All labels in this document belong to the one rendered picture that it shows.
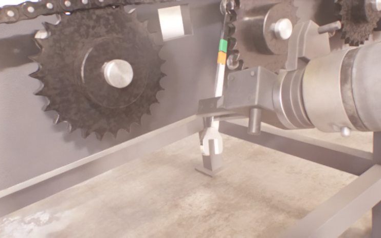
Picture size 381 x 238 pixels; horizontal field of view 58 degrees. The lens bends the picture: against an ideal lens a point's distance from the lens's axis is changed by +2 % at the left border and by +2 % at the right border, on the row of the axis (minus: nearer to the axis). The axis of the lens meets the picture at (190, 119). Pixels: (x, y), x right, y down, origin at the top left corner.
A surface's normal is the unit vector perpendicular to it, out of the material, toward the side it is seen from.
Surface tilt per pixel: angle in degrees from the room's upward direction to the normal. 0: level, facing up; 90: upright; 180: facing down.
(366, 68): 52
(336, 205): 0
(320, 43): 77
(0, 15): 90
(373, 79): 66
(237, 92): 58
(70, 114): 90
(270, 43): 90
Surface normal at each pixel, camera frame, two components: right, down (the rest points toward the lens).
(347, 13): 0.60, 0.18
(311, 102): -0.73, 0.20
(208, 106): -0.75, -0.23
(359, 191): -0.15, -0.93
